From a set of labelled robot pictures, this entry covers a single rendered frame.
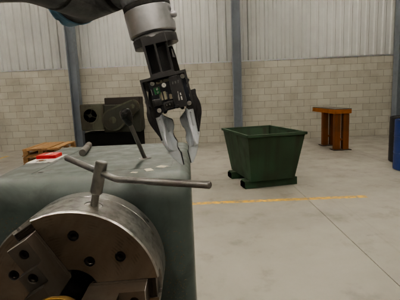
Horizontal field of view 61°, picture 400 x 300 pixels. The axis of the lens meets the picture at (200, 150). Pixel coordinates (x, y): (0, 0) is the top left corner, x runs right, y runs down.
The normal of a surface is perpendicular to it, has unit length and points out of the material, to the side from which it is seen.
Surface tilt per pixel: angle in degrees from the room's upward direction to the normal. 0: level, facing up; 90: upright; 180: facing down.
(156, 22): 87
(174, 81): 90
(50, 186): 42
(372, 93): 90
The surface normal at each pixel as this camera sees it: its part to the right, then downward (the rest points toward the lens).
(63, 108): 0.00, 0.15
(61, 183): -0.02, -0.71
